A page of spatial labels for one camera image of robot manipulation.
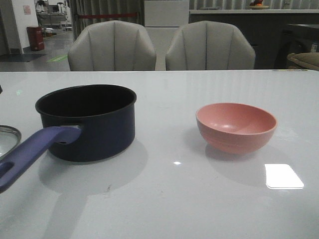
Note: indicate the fruit plate on counter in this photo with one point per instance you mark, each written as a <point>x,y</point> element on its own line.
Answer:
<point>257,4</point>

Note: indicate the grey chair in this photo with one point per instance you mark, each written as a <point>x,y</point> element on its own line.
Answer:
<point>113,46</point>
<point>209,45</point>

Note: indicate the dark blue saucepan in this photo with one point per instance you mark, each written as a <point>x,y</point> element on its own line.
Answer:
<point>80,124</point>

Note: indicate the grey chair right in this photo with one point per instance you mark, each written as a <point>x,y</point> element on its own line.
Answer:
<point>209,45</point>

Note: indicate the tan cushion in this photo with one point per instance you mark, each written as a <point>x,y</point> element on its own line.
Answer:
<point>308,61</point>

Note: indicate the dark counter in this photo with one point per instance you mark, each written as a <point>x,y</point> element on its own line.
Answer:
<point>266,30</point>

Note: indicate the grey chair left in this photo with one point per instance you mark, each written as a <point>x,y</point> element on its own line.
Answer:
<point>113,46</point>

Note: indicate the white cabinet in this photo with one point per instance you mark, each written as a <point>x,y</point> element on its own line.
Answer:
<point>162,18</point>

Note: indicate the pink bowl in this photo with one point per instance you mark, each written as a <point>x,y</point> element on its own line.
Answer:
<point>235,128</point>

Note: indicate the glass lid blue knob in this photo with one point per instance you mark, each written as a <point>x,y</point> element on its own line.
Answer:
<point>9,139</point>

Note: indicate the red bin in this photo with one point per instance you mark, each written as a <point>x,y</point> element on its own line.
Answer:
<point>35,38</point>

